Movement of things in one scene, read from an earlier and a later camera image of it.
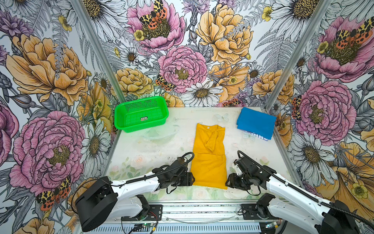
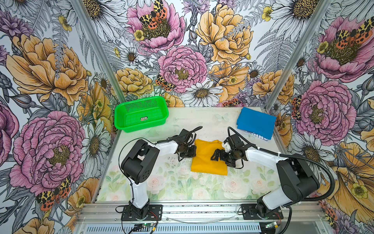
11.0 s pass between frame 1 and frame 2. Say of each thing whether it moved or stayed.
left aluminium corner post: stayed
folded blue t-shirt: stayed
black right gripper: moved
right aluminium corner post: stayed
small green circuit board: stayed
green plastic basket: stayed
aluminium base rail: stayed
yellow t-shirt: moved
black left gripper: moved
